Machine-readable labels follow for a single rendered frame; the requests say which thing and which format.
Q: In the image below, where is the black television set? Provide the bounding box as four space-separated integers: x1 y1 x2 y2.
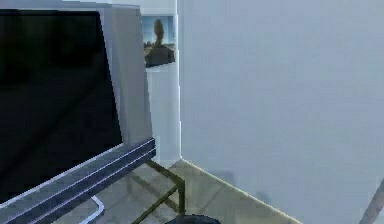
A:
0 7 157 224

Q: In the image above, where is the round black object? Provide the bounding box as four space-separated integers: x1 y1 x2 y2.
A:
164 214 222 224

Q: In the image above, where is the grey slanted post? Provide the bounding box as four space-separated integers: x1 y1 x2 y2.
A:
359 178 384 224

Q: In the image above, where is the framed landscape picture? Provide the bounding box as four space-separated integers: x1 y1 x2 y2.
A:
141 15 177 69

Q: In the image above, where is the olive metal frame stand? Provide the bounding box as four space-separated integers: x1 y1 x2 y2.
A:
130 159 187 224

